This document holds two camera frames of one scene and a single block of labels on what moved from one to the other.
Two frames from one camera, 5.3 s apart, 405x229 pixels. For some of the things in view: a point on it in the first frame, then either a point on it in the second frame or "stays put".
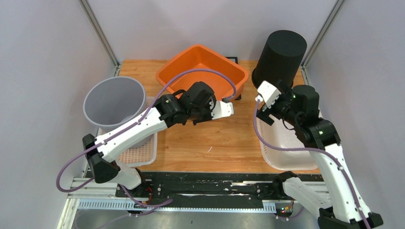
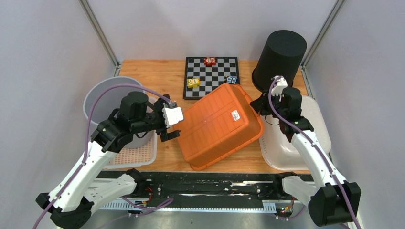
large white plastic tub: x=278 y=135 stays put
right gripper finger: x=264 y=117 → x=258 y=106
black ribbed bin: x=280 y=58 stays put
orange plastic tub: x=199 y=57 → x=220 y=122
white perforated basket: x=143 y=157 stays put
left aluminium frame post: x=89 y=13 stays put
